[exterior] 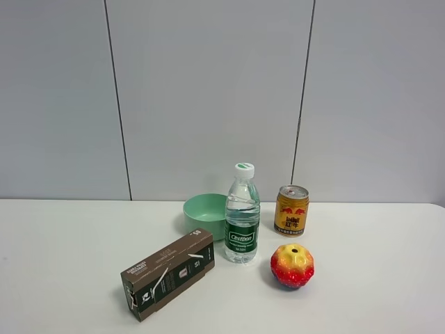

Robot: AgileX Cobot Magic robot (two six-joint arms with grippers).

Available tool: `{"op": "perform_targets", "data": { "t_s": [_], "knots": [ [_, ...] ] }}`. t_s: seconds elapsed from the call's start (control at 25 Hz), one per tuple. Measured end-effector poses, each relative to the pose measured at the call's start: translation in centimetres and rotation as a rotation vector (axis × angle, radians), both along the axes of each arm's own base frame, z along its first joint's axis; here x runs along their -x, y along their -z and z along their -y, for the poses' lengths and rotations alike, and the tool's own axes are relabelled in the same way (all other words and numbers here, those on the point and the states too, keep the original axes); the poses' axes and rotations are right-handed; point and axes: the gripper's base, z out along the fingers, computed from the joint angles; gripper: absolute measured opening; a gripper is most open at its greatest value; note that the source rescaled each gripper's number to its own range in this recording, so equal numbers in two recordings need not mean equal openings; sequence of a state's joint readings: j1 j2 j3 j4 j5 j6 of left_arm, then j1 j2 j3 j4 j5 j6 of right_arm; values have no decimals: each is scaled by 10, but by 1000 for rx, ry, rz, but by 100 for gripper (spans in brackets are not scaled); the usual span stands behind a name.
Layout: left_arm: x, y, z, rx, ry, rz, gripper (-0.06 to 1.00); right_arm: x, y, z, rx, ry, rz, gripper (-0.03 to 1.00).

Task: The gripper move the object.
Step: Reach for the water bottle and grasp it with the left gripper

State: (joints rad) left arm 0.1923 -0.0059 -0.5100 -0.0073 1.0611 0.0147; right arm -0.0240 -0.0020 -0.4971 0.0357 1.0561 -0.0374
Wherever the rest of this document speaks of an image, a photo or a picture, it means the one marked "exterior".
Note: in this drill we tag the clear plastic water bottle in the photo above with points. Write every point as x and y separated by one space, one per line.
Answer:
242 216

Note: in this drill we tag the green plastic bowl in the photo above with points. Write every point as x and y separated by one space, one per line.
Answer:
206 211

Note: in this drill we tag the gold energy drink can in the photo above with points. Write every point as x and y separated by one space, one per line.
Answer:
291 210

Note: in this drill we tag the brown cardboard box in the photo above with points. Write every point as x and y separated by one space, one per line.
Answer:
152 283

